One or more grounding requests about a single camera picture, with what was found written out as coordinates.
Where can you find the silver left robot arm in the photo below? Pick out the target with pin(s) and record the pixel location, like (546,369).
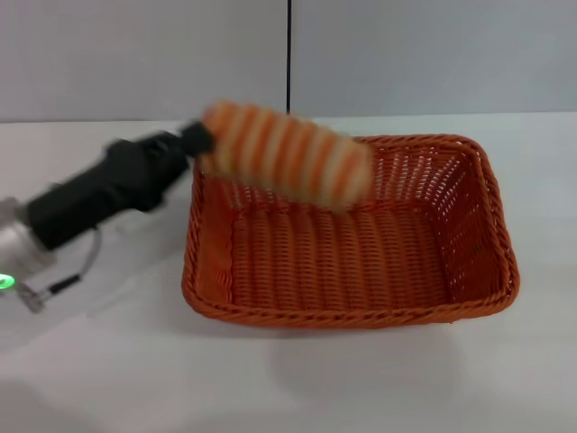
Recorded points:
(18,239)

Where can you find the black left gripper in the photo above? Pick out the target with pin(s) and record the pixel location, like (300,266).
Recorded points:
(112,185)

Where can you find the orange woven plastic basket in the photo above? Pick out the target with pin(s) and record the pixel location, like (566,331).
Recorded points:
(338,261)

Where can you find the orange striped toy bread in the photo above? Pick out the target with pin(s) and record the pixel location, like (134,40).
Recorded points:
(288,153)

